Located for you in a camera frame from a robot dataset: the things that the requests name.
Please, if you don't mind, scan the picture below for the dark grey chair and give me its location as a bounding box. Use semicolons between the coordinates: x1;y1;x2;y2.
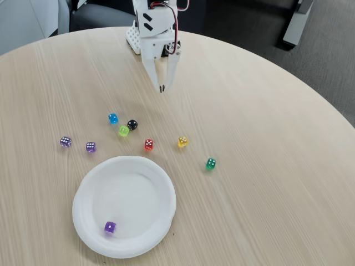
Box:
69;0;137;33

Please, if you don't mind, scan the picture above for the white cabinet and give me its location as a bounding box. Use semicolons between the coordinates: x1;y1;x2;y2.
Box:
0;0;69;55

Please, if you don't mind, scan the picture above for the white paper plate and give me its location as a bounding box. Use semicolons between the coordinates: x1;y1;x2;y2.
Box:
72;155;178;259

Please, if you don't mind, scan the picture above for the grey desk leg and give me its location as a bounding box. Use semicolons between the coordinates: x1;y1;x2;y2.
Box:
277;0;316;51

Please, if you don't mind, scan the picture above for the red black servo cable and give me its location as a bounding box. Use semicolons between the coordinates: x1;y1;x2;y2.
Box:
148;0;191;55

